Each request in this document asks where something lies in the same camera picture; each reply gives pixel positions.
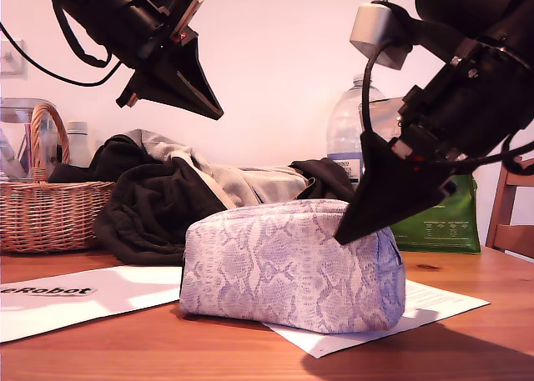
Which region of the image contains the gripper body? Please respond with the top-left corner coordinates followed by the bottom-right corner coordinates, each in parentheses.
top-left (391, 38), bottom-right (534, 197)
top-left (95, 0), bottom-right (206, 107)

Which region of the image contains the woven wicker basket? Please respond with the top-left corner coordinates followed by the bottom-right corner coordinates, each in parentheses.
top-left (0, 103), bottom-right (117, 255)

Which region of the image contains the purple snakeskin pencil case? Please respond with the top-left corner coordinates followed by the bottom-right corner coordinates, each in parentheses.
top-left (179, 198), bottom-right (406, 335)

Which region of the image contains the silver green Canagan bag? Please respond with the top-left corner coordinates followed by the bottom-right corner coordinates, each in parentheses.
top-left (357, 97), bottom-right (481, 256)

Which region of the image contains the white bottle grey cap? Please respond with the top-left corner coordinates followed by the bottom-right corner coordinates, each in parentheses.
top-left (65, 121), bottom-right (91, 168)

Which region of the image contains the brown wooden chair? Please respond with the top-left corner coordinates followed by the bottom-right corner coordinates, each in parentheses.
top-left (486, 159), bottom-right (534, 265)

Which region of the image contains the white printed letter sheet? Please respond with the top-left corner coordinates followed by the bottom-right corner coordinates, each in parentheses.
top-left (266, 278), bottom-right (491, 359)

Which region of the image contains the thin black cable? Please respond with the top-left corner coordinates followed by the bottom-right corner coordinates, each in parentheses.
top-left (0, 21), bottom-right (124, 88)

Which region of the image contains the dark brown grey-lined jacket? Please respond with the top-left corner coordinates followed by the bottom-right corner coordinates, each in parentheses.
top-left (46, 128), bottom-right (360, 268)

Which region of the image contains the white LeRobot printed sheet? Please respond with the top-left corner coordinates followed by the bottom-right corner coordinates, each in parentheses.
top-left (0, 265), bottom-right (184, 344)

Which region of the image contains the white wall switch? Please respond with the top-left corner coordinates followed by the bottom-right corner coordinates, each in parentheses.
top-left (0, 38), bottom-right (28, 80)

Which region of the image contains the large clear water bottle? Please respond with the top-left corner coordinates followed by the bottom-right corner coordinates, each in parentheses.
top-left (325, 73), bottom-right (387, 193)

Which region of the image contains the clear glass jug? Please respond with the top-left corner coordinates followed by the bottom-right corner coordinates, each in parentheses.
top-left (0, 97), bottom-right (58, 182)

